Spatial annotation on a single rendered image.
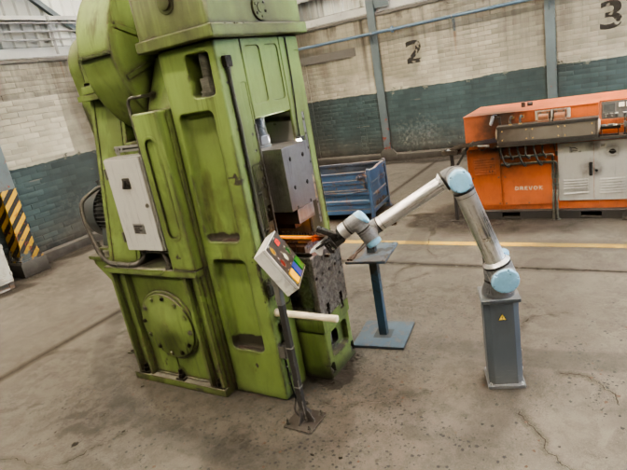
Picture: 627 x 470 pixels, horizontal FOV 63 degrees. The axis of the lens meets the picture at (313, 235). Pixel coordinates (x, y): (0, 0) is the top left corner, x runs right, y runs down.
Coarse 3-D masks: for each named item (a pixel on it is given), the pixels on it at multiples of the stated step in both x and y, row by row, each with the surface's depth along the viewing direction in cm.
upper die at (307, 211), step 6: (306, 204) 334; (312, 204) 340; (300, 210) 328; (306, 210) 334; (312, 210) 340; (276, 216) 335; (282, 216) 332; (288, 216) 330; (294, 216) 328; (300, 216) 328; (306, 216) 334; (276, 222) 336; (282, 222) 334; (288, 222) 331; (294, 222) 329; (300, 222) 328
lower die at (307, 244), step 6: (288, 240) 349; (294, 240) 346; (300, 240) 344; (306, 240) 341; (312, 240) 340; (294, 246) 336; (300, 246) 334; (306, 246) 334; (312, 246) 340; (294, 252) 337; (300, 252) 335; (306, 252) 334
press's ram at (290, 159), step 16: (272, 144) 341; (288, 144) 326; (304, 144) 331; (272, 160) 315; (288, 160) 316; (304, 160) 331; (272, 176) 319; (288, 176) 316; (304, 176) 332; (272, 192) 323; (288, 192) 317; (304, 192) 332; (288, 208) 321
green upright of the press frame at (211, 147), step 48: (192, 48) 286; (192, 96) 297; (240, 96) 298; (192, 144) 316; (240, 144) 298; (192, 192) 322; (240, 192) 303; (240, 240) 315; (240, 288) 337; (240, 336) 353; (240, 384) 361
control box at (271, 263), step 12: (264, 240) 297; (276, 240) 291; (264, 252) 268; (276, 252) 280; (264, 264) 270; (276, 264) 270; (288, 264) 283; (276, 276) 272; (288, 276) 272; (300, 276) 287; (288, 288) 274
